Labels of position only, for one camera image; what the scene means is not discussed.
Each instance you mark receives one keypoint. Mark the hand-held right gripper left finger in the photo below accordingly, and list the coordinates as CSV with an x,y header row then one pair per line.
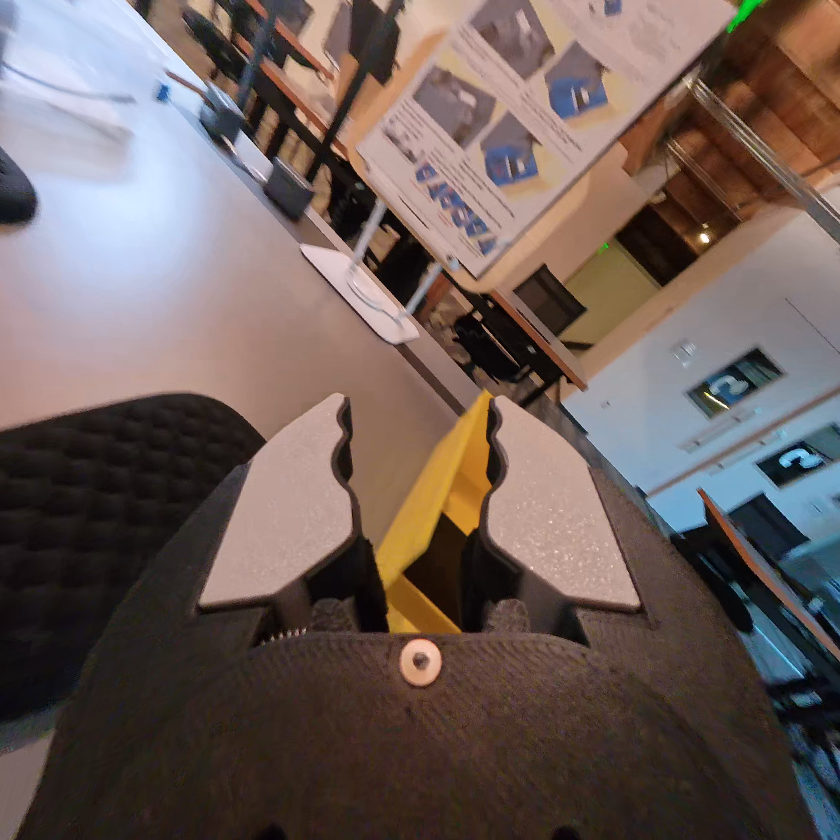
x,y
282,525

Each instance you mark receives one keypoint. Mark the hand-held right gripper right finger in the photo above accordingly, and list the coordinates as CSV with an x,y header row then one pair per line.
x,y
558,531

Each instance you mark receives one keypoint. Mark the yellow plastic bin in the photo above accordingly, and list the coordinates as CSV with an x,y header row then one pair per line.
x,y
433,485

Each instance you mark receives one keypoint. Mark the black quilted wrist rest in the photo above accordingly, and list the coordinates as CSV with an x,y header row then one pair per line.
x,y
98,525

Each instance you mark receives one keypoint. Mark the black office chair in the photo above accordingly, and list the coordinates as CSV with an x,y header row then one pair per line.
x,y
489,348

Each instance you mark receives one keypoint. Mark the wooden desk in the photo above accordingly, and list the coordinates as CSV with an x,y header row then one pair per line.
x,y
544,334
768,577
295,85

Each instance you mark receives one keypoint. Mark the black door sign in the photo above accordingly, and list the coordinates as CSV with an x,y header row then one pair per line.
x,y
732,384
797,459

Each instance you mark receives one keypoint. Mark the dark grey device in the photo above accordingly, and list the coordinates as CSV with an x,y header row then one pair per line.
x,y
289,190

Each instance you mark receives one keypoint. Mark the small grey device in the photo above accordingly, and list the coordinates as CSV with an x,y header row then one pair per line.
x,y
223,118

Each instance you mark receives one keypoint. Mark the instruction poster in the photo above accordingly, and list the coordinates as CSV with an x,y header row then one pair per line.
x,y
525,118

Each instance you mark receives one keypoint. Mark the black light stand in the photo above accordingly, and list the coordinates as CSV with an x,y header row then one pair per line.
x,y
256,46

